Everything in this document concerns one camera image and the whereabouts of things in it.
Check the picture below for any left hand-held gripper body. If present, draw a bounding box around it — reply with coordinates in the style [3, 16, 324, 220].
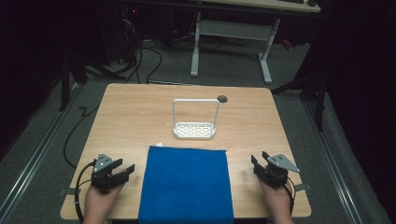
[91, 153, 123, 195]

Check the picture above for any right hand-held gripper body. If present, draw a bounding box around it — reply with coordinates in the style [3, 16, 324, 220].
[253, 153, 301, 189]

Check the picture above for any blue towel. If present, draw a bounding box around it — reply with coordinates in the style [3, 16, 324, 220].
[137, 145, 235, 224]

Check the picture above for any white rack with handle bar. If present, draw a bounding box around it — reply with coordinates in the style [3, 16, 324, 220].
[172, 98, 221, 140]

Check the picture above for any person's left hand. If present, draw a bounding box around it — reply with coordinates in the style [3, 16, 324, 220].
[82, 182, 125, 224]

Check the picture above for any person's right hand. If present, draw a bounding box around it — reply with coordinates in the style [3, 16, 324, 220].
[259, 179, 295, 224]

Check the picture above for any black metal stand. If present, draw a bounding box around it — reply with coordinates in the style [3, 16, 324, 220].
[58, 54, 127, 112]
[270, 66, 329, 133]

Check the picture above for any white-legged desk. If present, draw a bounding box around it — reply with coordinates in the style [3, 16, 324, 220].
[189, 0, 322, 85]

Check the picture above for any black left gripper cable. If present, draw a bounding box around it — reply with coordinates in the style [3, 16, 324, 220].
[74, 160, 98, 224]

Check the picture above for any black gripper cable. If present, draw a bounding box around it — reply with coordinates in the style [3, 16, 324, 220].
[74, 160, 98, 224]
[282, 176, 296, 217]

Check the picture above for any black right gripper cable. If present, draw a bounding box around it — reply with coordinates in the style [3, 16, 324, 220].
[282, 176, 296, 217]

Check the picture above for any black floor cable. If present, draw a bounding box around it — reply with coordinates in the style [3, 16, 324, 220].
[63, 105, 101, 170]

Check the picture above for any grey floor rail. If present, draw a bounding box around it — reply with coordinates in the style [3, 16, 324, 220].
[0, 82, 83, 216]
[303, 99, 364, 224]

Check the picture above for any bundle of black cables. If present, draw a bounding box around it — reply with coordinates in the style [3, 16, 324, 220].
[120, 7, 163, 85]

